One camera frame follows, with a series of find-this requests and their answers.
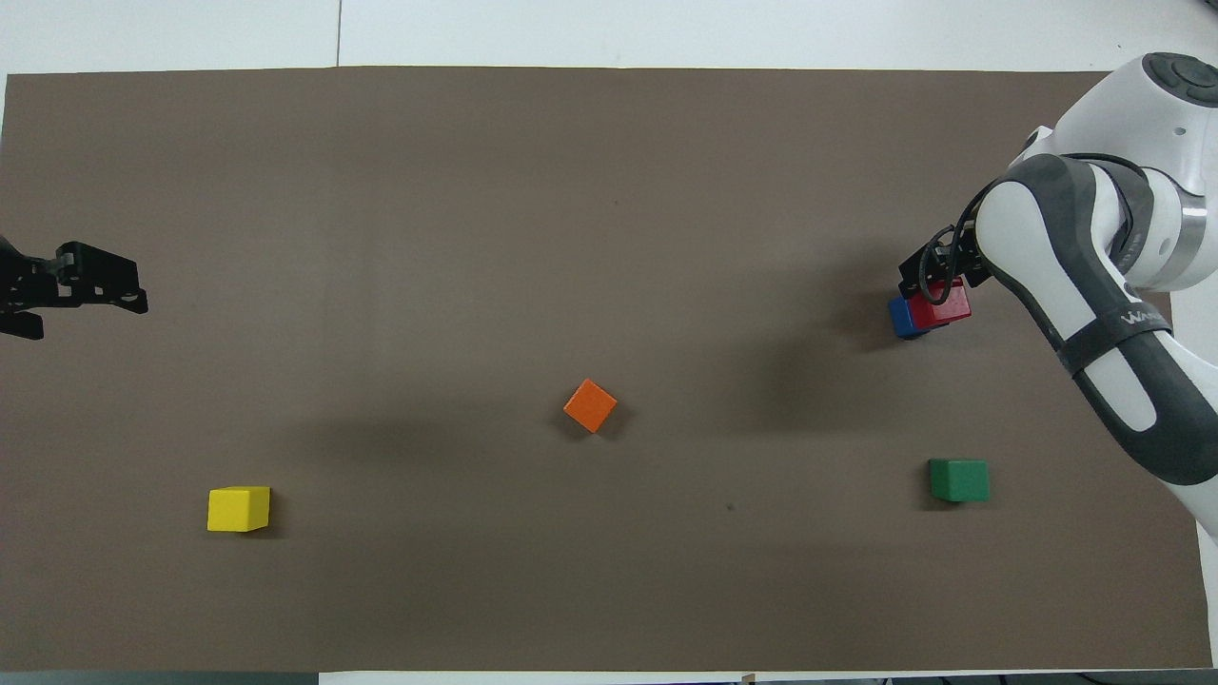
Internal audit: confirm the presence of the yellow wooden block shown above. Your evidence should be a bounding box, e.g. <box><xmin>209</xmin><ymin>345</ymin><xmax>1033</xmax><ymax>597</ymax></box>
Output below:
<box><xmin>207</xmin><ymin>486</ymin><xmax>271</xmax><ymax>534</ymax></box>

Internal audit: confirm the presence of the green wooden block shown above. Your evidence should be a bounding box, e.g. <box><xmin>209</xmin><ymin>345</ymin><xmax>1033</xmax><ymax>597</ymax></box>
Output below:
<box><xmin>929</xmin><ymin>459</ymin><xmax>992</xmax><ymax>503</ymax></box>

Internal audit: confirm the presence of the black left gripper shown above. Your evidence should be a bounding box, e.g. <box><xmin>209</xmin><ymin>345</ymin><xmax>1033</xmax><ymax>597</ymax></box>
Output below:
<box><xmin>0</xmin><ymin>236</ymin><xmax>149</xmax><ymax>341</ymax></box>

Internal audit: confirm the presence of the orange wooden block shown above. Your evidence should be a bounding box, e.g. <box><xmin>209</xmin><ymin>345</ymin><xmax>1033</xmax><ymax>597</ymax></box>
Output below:
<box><xmin>563</xmin><ymin>379</ymin><xmax>619</xmax><ymax>434</ymax></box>

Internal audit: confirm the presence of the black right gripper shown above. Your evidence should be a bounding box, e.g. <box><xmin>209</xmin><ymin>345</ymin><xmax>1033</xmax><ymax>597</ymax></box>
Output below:
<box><xmin>899</xmin><ymin>221</ymin><xmax>995</xmax><ymax>297</ymax></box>

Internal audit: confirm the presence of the red wooden block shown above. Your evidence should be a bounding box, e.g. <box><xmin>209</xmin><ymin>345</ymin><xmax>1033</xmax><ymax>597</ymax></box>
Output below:
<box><xmin>909</xmin><ymin>278</ymin><xmax>973</xmax><ymax>330</ymax></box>

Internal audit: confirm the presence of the blue wooden block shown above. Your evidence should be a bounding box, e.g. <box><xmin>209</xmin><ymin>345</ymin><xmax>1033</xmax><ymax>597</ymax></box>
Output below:
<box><xmin>888</xmin><ymin>297</ymin><xmax>930</xmax><ymax>341</ymax></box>

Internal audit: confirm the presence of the brown table mat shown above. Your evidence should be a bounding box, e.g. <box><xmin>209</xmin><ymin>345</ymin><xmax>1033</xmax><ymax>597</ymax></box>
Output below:
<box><xmin>0</xmin><ymin>66</ymin><xmax>1214</xmax><ymax>673</ymax></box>

